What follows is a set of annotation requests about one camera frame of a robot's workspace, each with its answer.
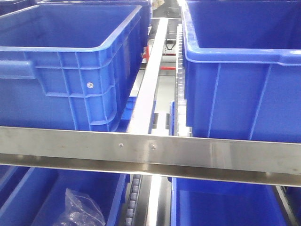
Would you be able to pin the stainless steel shelf rail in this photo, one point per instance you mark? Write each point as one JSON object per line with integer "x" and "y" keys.
{"x": 254, "y": 162}

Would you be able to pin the upper left blue bin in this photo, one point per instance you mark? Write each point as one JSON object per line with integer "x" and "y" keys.
{"x": 66, "y": 66}

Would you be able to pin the lower right blue bin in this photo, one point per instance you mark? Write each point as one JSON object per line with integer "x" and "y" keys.
{"x": 216, "y": 203}

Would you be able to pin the steel divider rail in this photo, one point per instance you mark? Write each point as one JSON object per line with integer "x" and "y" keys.
{"x": 141, "y": 120}

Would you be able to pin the lower left blue bin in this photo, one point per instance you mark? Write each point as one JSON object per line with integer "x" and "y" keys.
{"x": 38, "y": 198}

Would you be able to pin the clear plastic bag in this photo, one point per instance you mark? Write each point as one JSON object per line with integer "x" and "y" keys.
{"x": 80, "y": 210}

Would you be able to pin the blue bin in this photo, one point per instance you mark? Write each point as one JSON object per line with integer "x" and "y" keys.
{"x": 66, "y": 66}
{"x": 242, "y": 61}
{"x": 216, "y": 203}
{"x": 38, "y": 198}

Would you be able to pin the roller track strip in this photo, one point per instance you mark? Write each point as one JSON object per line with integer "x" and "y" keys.
{"x": 180, "y": 103}

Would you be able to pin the upper right blue bin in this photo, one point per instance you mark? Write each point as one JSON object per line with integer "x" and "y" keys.
{"x": 242, "y": 61}

